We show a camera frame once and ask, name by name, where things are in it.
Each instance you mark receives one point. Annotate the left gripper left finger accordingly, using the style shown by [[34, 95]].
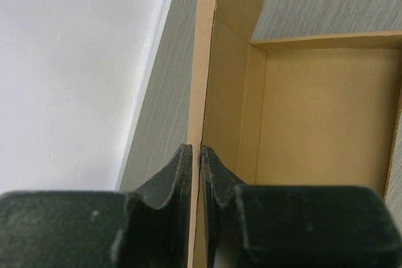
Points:
[[147, 227]]

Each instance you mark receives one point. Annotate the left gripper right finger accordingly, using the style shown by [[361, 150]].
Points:
[[293, 226]]

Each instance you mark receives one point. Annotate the large brown cardboard box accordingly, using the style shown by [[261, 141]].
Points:
[[306, 111]]

